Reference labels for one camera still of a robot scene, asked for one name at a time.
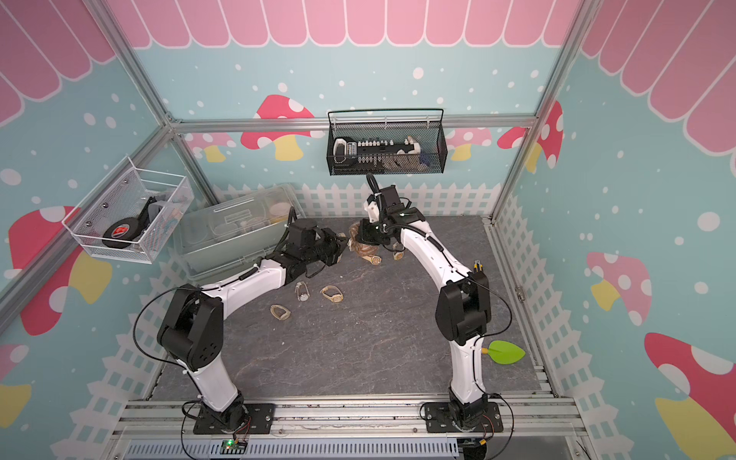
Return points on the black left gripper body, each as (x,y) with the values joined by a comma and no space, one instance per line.
(327,248)

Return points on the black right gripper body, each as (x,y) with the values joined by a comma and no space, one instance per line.
(373,233)

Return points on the cream watch front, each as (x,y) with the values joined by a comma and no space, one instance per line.
(302,292)

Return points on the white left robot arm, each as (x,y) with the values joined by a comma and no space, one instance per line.
(192,332)

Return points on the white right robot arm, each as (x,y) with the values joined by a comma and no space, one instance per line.
(463,309)

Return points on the translucent green storage box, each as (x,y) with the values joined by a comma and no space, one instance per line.
(225,239)

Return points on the green yellow toy paddle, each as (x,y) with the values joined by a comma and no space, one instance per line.
(503,352)

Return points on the black tape roll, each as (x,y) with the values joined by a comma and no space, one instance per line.
(121,234)

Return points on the green lit circuit board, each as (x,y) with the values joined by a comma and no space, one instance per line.
(233,447)

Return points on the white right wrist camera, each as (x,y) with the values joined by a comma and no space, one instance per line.
(373,211)

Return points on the black wire mesh basket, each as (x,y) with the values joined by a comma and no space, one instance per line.
(386,141)

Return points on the clear acrylic wall bin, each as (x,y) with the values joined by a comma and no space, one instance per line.
(158,199)

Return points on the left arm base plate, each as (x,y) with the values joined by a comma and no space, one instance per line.
(237,419)

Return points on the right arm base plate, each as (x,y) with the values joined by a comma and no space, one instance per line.
(449,417)

